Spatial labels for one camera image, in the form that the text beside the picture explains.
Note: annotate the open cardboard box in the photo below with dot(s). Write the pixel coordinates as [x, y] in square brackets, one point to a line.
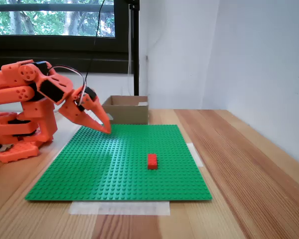
[129, 114]

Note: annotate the green lego baseplate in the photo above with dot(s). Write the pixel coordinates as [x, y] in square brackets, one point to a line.
[102, 169]

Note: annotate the red lego block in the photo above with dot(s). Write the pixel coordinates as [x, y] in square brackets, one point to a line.
[152, 161]

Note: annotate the white tape strip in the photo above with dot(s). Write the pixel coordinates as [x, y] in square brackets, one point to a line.
[195, 154]
[119, 208]

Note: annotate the black window frame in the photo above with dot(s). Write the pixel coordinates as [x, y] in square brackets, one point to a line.
[52, 53]

